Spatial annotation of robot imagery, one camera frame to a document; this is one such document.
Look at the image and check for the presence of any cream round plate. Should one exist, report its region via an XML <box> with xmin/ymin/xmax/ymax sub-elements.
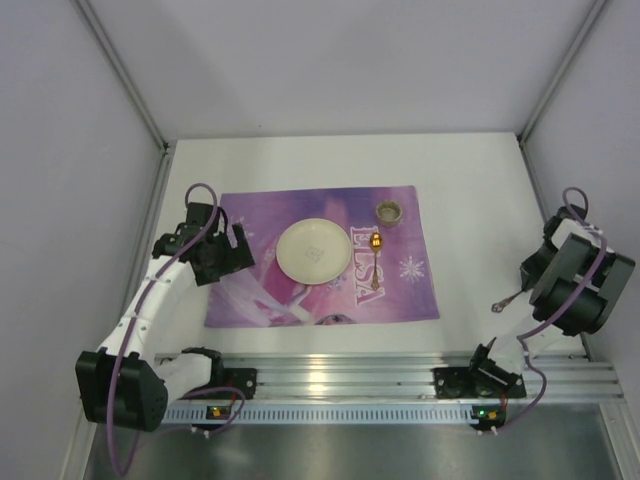
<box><xmin>276</xmin><ymin>218</ymin><xmax>352</xmax><ymax>286</ymax></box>

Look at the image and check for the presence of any purple Elsa placemat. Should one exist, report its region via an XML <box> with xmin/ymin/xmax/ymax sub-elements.
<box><xmin>204</xmin><ymin>186</ymin><xmax>440</xmax><ymax>329</ymax></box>

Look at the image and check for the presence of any gold spoon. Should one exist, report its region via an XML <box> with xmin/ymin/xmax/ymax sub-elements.
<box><xmin>369</xmin><ymin>231</ymin><xmax>384</xmax><ymax>291</ymax></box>

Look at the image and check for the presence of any small glass cup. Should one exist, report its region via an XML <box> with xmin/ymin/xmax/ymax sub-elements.
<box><xmin>375</xmin><ymin>200</ymin><xmax>403</xmax><ymax>228</ymax></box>

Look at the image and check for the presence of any purple metallic fork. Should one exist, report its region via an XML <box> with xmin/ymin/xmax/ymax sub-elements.
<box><xmin>491</xmin><ymin>291</ymin><xmax>523</xmax><ymax>314</ymax></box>

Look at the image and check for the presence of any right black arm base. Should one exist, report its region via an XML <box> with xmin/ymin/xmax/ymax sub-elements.
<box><xmin>433</xmin><ymin>367</ymin><xmax>527</xmax><ymax>400</ymax></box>

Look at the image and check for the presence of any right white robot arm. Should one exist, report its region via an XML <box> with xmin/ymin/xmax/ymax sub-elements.
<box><xmin>469</xmin><ymin>207</ymin><xmax>636</xmax><ymax>396</ymax></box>

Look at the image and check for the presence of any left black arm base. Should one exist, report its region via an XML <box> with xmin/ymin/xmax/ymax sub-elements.
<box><xmin>181</xmin><ymin>367</ymin><xmax>258</xmax><ymax>400</ymax></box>

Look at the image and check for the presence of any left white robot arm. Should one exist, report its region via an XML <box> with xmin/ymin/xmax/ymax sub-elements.
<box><xmin>75</xmin><ymin>202</ymin><xmax>255</xmax><ymax>432</ymax></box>

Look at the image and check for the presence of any perforated grey cable duct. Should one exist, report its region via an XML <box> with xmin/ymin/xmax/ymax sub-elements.
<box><xmin>162</xmin><ymin>403</ymin><xmax>504</xmax><ymax>425</ymax></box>

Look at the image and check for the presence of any left aluminium frame post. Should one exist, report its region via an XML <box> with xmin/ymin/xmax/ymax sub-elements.
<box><xmin>74</xmin><ymin>0</ymin><xmax>174</xmax><ymax>156</ymax></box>

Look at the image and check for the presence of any aluminium frame post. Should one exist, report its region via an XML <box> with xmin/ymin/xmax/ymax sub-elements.
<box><xmin>74</xmin><ymin>0</ymin><xmax>174</xmax><ymax>156</ymax></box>
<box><xmin>517</xmin><ymin>0</ymin><xmax>614</xmax><ymax>146</ymax></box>

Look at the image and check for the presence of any aluminium mounting rail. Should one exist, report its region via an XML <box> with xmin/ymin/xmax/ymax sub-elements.
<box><xmin>154</xmin><ymin>352</ymin><xmax>626</xmax><ymax>404</ymax></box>

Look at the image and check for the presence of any right aluminium frame post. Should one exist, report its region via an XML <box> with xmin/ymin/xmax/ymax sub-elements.
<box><xmin>517</xmin><ymin>0</ymin><xmax>614</xmax><ymax>146</ymax></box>

